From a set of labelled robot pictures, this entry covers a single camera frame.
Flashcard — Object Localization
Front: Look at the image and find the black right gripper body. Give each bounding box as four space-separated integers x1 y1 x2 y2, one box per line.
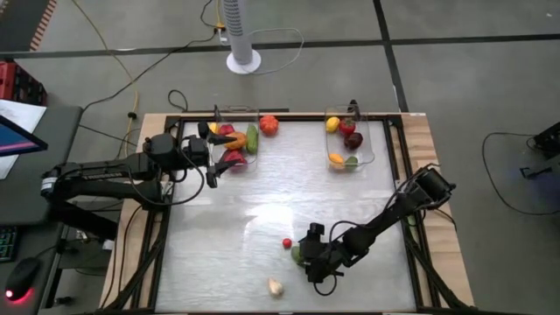
308 235 341 277

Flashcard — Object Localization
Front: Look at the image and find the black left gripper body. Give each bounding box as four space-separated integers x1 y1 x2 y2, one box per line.
185 134 214 171

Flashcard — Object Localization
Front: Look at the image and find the green avocado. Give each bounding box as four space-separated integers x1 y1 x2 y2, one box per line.
290 244 307 268

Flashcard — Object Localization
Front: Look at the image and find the green cucumber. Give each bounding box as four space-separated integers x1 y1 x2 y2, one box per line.
245 124 260 155

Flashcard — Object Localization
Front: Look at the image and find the clear plastic bin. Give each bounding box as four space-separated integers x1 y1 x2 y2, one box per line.
211 106 260 172
324 104 376 172

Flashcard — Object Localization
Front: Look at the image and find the white garlic bulb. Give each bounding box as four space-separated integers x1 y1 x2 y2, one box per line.
267 276 285 298

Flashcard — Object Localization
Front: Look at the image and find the orange red pumpkin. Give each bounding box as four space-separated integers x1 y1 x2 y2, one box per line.
259 115 280 137

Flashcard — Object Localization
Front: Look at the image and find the dark red apple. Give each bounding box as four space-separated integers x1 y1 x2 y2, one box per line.
344 132 364 151

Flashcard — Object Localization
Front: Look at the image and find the white tower fan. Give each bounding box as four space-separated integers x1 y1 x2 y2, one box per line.
220 0 263 75

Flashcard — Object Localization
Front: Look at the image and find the dark grey desk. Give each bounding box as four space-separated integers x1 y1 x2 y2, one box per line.
0 94 84 227

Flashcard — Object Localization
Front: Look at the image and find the white paper sheet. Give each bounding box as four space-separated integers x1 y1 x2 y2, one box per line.
0 99 47 180

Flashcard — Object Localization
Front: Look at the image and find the blue screen monitor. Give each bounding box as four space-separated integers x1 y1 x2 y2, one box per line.
0 114 49 158

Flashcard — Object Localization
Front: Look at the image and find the red crate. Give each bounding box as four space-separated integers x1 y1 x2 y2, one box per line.
0 60 48 107

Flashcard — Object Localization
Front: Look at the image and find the backlit keyboard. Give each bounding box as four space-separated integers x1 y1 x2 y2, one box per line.
0 225 18 263

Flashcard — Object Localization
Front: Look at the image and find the black computer mouse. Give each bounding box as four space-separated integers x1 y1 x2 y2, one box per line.
3 256 41 303

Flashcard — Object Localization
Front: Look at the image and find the dark striped-edge mat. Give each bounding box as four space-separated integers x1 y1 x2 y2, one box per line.
0 0 59 53

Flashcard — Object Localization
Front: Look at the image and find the black equipment box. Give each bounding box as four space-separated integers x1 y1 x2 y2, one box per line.
519 121 560 180

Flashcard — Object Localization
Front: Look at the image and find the black looped cable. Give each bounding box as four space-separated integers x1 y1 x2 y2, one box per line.
167 89 190 113

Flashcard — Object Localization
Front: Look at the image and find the yellow floor cable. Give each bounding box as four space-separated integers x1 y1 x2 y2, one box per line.
71 0 139 163

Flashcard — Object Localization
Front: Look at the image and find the black metal table frame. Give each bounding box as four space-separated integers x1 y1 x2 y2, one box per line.
102 114 476 315

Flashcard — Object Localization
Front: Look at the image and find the long black floor cable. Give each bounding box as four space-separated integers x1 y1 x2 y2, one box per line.
80 32 220 115

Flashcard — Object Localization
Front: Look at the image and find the white cable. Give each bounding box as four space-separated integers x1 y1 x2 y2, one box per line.
218 27 305 75

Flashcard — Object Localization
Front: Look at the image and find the thin black equipment cable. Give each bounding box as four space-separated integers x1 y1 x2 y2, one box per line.
481 130 560 216

